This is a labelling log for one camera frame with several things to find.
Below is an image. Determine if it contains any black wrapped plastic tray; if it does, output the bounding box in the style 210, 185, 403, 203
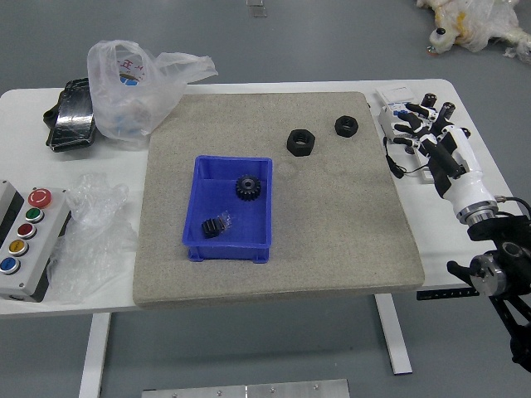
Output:
41, 77, 99, 153

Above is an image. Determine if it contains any white wall socket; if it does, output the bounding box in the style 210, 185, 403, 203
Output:
404, 147, 435, 183

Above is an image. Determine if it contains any small black hex nut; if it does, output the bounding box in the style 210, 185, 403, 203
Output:
334, 115, 359, 137

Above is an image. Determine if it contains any black table control strip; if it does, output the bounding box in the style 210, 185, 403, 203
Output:
416, 290, 479, 301

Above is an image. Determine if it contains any white circuit breaker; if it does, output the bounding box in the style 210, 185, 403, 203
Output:
375, 85, 416, 142

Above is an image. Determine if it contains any white plastic shopping bag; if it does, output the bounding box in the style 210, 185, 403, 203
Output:
85, 39, 220, 151

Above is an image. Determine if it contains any plastic-wrapped plush toy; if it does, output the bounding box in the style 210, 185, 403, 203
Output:
416, 0, 531, 63

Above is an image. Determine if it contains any blue plastic box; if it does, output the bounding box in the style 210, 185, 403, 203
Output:
182, 154, 275, 265

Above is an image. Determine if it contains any big black hex nut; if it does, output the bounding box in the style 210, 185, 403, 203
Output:
285, 128, 317, 158

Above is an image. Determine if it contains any grey push-button control box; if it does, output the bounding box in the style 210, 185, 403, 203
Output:
0, 179, 72, 303

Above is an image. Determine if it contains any big black gear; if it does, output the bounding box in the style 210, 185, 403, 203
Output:
235, 173, 261, 203

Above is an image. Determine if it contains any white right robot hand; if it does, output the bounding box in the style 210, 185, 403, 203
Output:
392, 102, 499, 214

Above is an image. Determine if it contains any small black gear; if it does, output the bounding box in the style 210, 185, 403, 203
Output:
201, 217, 225, 240

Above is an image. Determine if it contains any grey-brown table mat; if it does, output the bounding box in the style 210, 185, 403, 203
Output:
131, 90, 426, 310

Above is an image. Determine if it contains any black plug with cord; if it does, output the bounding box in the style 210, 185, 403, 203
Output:
383, 136, 435, 180

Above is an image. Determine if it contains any clear crumpled plastic wrap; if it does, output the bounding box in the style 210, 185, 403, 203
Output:
46, 172, 140, 303

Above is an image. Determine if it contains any small metal floor plate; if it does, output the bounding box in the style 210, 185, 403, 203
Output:
245, 0, 269, 18

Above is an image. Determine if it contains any grey metal base plate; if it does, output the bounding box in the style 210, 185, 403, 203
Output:
140, 378, 352, 398

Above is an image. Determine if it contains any white table leg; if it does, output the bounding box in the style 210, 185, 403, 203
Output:
373, 293, 414, 376
77, 311, 112, 398

